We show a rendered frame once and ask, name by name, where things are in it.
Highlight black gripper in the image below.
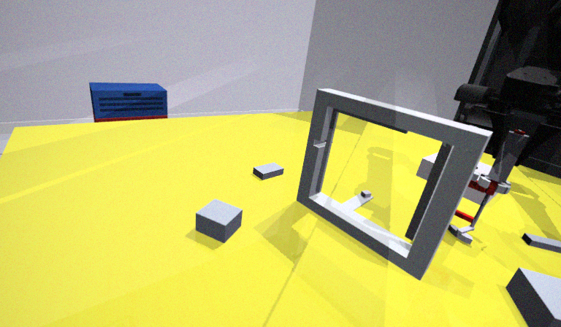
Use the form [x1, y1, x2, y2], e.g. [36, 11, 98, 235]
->
[454, 52, 561, 166]

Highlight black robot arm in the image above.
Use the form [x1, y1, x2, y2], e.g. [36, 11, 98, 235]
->
[455, 0, 561, 132]

